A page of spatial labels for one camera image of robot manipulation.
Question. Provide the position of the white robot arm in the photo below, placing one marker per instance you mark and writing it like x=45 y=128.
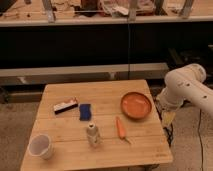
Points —
x=185 y=83

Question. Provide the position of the orange round plate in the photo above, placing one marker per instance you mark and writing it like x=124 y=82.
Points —
x=135 y=105

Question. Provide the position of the blue sponge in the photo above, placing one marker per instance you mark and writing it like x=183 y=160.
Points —
x=85 y=113

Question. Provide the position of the orange carrot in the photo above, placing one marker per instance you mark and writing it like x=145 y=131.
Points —
x=121 y=130

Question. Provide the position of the long metal shelf bench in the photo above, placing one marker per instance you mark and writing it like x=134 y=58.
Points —
x=47 y=75

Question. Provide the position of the white plastic cup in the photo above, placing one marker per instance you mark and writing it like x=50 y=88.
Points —
x=41 y=146

